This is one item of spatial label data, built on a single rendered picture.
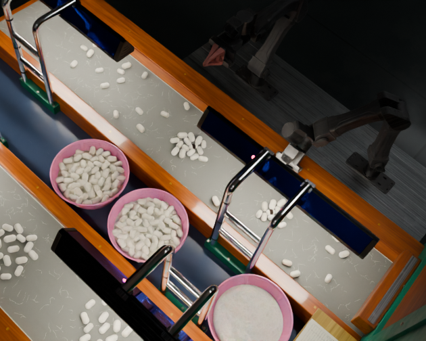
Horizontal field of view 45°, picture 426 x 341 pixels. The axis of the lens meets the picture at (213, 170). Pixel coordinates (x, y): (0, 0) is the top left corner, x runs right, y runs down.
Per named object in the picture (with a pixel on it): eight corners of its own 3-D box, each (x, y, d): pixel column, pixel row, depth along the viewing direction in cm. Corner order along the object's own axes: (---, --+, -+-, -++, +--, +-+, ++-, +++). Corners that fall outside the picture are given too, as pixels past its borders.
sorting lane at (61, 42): (52, -4, 223) (51, -8, 221) (403, 275, 177) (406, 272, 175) (-7, 29, 209) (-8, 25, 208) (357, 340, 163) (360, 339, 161)
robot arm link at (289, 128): (282, 144, 175) (311, 129, 168) (280, 123, 180) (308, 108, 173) (302, 156, 182) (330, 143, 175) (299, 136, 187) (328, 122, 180)
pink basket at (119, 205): (128, 189, 185) (128, 176, 177) (197, 216, 183) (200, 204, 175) (95, 254, 171) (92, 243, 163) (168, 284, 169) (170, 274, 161)
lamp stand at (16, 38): (59, 60, 211) (42, -31, 173) (92, 88, 206) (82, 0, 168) (21, 84, 203) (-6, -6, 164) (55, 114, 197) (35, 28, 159)
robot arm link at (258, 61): (257, 78, 206) (301, 6, 189) (245, 69, 208) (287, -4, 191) (264, 77, 211) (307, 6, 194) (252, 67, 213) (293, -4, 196)
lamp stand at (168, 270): (161, 289, 168) (168, 233, 130) (206, 331, 163) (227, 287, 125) (118, 332, 160) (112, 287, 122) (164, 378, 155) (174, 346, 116)
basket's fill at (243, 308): (241, 275, 173) (244, 269, 169) (293, 321, 168) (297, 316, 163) (196, 324, 163) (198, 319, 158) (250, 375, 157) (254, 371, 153)
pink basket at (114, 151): (95, 140, 194) (92, 126, 186) (145, 184, 187) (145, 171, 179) (37, 184, 182) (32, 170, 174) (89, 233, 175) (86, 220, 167)
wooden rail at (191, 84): (76, 8, 240) (72, -25, 225) (401, 264, 194) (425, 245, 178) (56, 20, 235) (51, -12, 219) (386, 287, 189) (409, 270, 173)
